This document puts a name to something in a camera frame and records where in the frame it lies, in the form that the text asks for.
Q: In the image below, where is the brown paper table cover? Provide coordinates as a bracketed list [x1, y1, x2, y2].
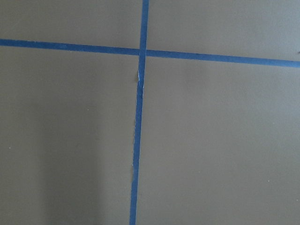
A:
[0, 0, 300, 225]

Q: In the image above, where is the vertical blue tape strip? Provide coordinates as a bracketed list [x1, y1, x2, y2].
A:
[129, 0, 149, 225]

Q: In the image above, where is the horizontal blue tape strip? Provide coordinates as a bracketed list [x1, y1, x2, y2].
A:
[0, 39, 300, 68]

